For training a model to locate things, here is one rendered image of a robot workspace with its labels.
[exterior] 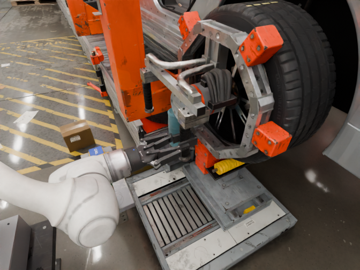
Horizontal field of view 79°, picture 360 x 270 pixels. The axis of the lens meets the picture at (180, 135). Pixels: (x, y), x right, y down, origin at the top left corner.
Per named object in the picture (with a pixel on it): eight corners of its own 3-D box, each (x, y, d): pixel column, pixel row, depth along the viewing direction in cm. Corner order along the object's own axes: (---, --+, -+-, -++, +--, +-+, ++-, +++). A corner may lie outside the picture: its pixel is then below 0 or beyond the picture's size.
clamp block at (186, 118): (209, 121, 70) (210, 108, 67) (184, 130, 67) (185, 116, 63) (201, 113, 73) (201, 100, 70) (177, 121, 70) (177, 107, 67)
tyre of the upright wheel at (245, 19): (219, 114, 145) (309, 174, 96) (188, 125, 137) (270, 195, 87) (224, -1, 109) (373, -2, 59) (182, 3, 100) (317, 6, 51)
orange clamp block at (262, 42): (265, 62, 68) (286, 43, 60) (246, 68, 65) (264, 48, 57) (255, 44, 69) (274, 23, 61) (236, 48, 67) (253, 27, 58)
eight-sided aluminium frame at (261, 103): (250, 178, 93) (293, 49, 57) (238, 184, 90) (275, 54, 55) (187, 113, 129) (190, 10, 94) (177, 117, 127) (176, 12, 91)
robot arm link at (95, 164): (110, 174, 71) (118, 197, 60) (59, 194, 65) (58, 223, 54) (100, 145, 66) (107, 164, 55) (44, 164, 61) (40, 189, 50)
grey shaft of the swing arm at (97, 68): (107, 96, 246) (97, 52, 213) (103, 98, 244) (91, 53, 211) (106, 93, 252) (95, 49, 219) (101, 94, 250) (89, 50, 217)
